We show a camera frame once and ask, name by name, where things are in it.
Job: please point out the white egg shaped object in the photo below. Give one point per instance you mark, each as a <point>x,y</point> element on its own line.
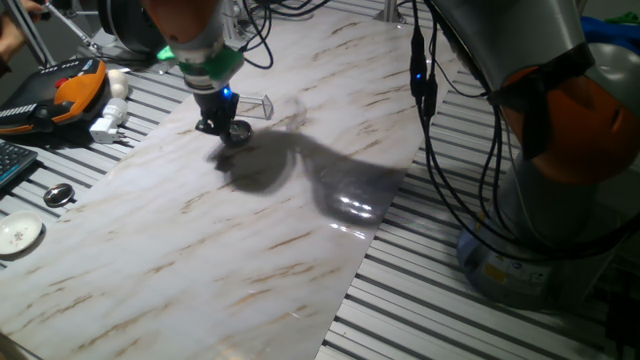
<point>118,82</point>

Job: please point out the marble pattern table mat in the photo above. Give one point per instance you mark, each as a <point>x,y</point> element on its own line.
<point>250,225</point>

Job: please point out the black filament spool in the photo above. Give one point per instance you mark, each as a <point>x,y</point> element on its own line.
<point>125,25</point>

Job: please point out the dark red sleeved forearm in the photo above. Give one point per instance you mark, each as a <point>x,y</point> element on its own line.
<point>4,65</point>

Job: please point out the person's bare hand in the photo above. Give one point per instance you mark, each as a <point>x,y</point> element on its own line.
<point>12,35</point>

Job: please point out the green cloth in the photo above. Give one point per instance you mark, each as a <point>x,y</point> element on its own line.
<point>627,19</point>

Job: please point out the orange black teach pendant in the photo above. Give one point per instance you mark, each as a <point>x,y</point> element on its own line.
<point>75,95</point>

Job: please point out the black computer keyboard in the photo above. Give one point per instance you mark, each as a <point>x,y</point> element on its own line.
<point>12,160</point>

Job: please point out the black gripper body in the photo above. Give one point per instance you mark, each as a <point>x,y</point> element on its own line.
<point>216,106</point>

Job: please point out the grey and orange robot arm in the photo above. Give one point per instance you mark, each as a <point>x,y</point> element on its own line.
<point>525,40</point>

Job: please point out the white flowered ceramic saucer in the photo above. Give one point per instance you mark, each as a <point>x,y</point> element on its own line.
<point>20,232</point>

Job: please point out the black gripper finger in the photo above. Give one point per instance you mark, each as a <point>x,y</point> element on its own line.
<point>230,131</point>
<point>209,129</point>

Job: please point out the aluminium frame post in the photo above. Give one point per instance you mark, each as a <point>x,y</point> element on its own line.
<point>390,10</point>

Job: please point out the aluminium frame strut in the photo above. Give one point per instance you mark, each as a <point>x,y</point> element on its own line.
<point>31,36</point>

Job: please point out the transparent rectangular box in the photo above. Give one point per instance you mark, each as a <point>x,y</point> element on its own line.
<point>260,106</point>

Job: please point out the thin metal rod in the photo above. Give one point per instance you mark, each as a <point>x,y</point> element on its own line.
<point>70,26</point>

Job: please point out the small round steel plate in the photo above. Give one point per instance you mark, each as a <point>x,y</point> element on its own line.
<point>240,133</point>

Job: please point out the white power adapter plug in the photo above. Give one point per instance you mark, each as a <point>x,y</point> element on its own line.
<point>112,115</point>

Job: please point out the small spare steel dish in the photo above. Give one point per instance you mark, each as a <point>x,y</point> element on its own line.
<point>59,195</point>

